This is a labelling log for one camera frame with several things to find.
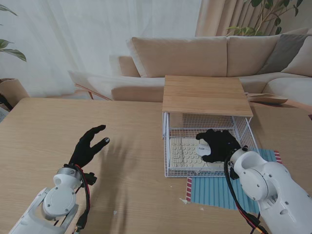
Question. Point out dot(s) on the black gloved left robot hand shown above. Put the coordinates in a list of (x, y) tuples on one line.
[(84, 151)]

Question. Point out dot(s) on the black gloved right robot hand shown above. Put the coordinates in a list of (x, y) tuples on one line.
[(221, 143)]

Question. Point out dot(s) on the white computer mouse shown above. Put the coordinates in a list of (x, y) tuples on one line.
[(203, 150)]

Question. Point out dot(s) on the blue striped mouse pad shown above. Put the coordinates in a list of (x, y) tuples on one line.
[(209, 192)]

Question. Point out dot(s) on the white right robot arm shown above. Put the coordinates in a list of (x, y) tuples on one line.
[(263, 180)]

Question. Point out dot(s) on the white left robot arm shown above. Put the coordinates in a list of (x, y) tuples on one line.
[(58, 200)]

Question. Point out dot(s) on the beige round-key keyboard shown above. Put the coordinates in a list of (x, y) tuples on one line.
[(182, 156)]

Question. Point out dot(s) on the shallow wooden tray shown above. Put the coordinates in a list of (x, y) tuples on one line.
[(270, 99)]

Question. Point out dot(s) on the white cushioned wooden bench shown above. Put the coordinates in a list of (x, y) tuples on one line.
[(83, 79)]

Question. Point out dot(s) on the tan round planter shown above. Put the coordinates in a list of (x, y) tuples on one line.
[(14, 89)]

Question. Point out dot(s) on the black stand leg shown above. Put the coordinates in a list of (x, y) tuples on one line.
[(5, 101)]

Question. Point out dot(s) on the beige fabric sofa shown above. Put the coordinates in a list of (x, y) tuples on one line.
[(182, 56)]

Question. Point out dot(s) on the grey sofa cushion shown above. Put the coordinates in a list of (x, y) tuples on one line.
[(282, 53)]

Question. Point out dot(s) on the tall leafy green plant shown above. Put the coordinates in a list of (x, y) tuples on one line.
[(243, 31)]

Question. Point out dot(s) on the white sheer curtain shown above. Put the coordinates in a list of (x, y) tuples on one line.
[(73, 36)]

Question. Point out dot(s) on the cream sofa cushion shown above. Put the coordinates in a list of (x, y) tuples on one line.
[(302, 61)]

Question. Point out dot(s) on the broad-leaf green plant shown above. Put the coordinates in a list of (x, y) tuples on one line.
[(14, 52)]

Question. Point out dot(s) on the beige pleated curtain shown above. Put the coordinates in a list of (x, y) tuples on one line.
[(219, 19)]

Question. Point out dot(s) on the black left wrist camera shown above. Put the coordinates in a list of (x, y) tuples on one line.
[(90, 178)]

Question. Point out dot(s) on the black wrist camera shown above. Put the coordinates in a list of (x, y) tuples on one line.
[(90, 178), (233, 173)]

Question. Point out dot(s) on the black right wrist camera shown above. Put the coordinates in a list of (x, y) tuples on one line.
[(233, 173)]

